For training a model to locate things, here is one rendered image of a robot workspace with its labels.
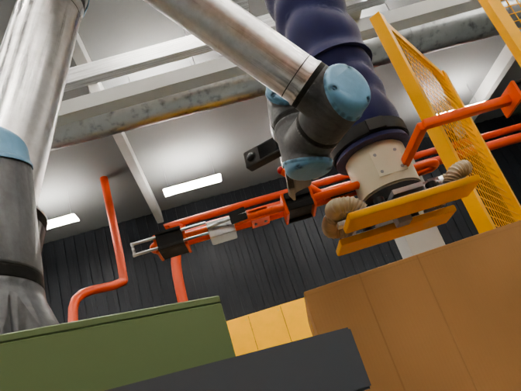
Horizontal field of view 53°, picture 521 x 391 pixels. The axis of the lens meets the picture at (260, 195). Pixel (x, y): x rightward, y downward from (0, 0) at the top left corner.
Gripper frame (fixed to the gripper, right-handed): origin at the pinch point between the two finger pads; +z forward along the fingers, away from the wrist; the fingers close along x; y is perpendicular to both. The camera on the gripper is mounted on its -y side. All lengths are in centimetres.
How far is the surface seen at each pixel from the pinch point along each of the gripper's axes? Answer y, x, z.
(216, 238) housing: -20.8, -10.0, 7.6
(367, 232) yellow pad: 19.0, -14.2, 15.4
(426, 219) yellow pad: 35.8, -13.8, 16.1
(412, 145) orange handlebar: 31.0, -3.3, -7.6
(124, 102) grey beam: -87, 185, 183
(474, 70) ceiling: 515, 587, 808
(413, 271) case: 21.4, -33.4, -7.3
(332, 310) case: 2.3, -37.8, -6.4
